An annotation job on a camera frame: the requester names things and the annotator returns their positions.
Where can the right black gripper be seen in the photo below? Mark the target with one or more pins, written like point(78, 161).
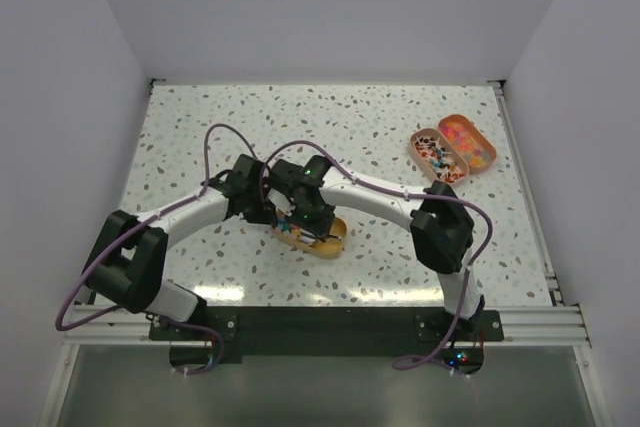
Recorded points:
point(320, 228)

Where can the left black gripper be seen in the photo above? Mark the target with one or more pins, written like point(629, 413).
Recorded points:
point(266, 217)

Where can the metal scoop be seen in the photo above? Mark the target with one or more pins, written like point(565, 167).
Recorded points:
point(315, 241)

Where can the yellow tray of star candies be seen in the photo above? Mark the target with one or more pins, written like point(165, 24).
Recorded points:
point(329, 248)

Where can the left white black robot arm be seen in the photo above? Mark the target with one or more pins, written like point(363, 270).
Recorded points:
point(127, 261)

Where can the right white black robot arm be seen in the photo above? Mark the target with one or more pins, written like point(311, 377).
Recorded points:
point(438, 221)

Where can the orange tray of gummy candies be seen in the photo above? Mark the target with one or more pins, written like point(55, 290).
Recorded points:
point(467, 140)

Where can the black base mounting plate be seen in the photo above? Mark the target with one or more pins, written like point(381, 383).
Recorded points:
point(231, 334)

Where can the pink tray of lollipops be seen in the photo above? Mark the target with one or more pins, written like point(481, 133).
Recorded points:
point(436, 158)

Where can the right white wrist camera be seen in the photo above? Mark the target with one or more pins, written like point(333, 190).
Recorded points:
point(281, 202)

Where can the aluminium frame rail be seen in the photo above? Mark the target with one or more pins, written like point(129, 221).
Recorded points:
point(558, 326)

